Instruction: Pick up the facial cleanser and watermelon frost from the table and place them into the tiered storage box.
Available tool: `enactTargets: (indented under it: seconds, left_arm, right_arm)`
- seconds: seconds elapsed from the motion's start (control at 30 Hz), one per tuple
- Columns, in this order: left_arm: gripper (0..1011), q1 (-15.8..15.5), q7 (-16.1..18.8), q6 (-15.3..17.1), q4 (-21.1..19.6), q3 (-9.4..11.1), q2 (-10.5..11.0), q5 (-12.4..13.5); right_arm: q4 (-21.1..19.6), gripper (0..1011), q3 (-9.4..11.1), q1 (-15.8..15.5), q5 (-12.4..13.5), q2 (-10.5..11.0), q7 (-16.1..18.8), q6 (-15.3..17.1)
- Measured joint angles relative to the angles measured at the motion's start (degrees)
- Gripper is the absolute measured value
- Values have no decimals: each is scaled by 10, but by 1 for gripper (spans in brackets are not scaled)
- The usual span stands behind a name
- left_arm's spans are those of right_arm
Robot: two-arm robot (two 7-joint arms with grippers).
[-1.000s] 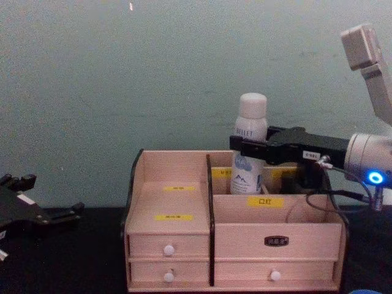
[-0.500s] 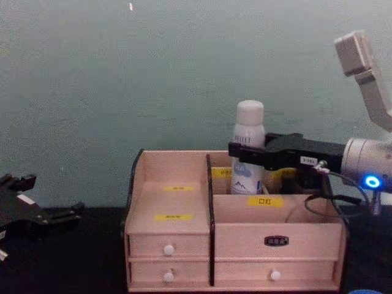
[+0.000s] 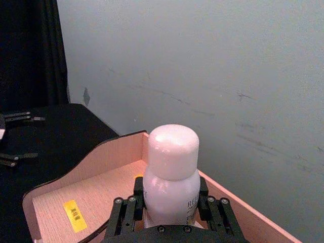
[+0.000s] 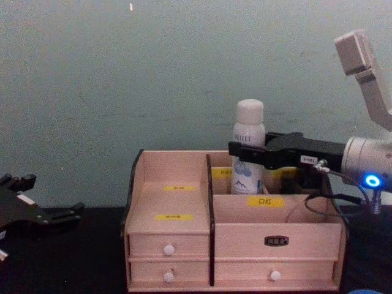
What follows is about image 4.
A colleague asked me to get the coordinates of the small wooden drawer white knob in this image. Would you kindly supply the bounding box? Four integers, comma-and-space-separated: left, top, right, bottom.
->
129, 233, 211, 258
129, 260, 211, 284

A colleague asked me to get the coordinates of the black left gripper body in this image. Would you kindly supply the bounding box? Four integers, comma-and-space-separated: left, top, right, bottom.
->
0, 187, 47, 243

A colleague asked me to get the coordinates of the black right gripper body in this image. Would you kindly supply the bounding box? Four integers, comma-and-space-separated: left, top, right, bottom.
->
290, 134, 346, 173

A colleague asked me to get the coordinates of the black table cloth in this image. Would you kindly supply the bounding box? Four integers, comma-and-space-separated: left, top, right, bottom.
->
0, 205, 392, 294

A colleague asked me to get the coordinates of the white spray bottle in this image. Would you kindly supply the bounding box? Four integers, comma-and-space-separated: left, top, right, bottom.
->
231, 99, 266, 195

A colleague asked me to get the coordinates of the pale wooden desk organizer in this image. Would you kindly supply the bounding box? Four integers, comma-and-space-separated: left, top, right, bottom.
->
121, 149, 350, 293

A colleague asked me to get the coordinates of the wide wooden drawer white knob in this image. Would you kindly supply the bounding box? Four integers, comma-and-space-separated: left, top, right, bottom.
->
215, 260, 336, 282

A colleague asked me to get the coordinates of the thin dark gripper cable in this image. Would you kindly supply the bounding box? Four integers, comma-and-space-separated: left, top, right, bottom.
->
304, 159, 368, 229

